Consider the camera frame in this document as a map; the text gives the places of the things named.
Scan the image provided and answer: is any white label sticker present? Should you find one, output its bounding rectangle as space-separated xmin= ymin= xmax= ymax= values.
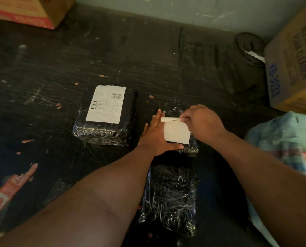
xmin=161 ymin=116 xmax=191 ymax=145

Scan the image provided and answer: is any white printed shipping label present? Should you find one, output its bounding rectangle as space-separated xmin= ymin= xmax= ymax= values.
xmin=85 ymin=85 xmax=126 ymax=124

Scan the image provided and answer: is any person's left hand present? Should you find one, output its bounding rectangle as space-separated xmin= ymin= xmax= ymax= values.
xmin=138 ymin=109 xmax=184 ymax=157

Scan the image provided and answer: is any black wrapped parcel with label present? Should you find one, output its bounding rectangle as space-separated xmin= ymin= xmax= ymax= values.
xmin=73 ymin=86 xmax=138 ymax=147

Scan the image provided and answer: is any light blue patterned bag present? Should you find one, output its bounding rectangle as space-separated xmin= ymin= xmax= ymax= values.
xmin=245 ymin=111 xmax=306 ymax=247

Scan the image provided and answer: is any red plastic wrapper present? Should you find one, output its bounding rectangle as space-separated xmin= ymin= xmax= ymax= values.
xmin=0 ymin=163 xmax=39 ymax=219

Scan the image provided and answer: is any person's left forearm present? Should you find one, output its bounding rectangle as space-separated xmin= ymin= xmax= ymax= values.
xmin=0 ymin=145 xmax=156 ymax=247

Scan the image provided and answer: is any person's right hand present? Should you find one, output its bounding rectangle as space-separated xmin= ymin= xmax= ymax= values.
xmin=180 ymin=104 xmax=228 ymax=146

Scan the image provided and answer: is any black tape roll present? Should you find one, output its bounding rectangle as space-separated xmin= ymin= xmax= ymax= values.
xmin=233 ymin=32 xmax=266 ymax=68

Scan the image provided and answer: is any long black wrapped parcel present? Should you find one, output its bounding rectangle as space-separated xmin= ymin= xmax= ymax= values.
xmin=138 ymin=164 xmax=199 ymax=237

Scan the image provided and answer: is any small black parcel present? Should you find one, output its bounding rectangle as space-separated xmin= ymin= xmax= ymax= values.
xmin=153 ymin=107 xmax=200 ymax=156

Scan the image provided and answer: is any person's right forearm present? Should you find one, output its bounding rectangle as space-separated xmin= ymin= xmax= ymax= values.
xmin=212 ymin=131 xmax=306 ymax=247

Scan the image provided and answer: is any cardboard box with red print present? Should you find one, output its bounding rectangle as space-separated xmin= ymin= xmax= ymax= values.
xmin=0 ymin=0 xmax=76 ymax=30

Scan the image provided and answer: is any cardboard box with blue print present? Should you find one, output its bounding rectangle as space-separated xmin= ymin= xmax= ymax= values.
xmin=264 ymin=0 xmax=306 ymax=115

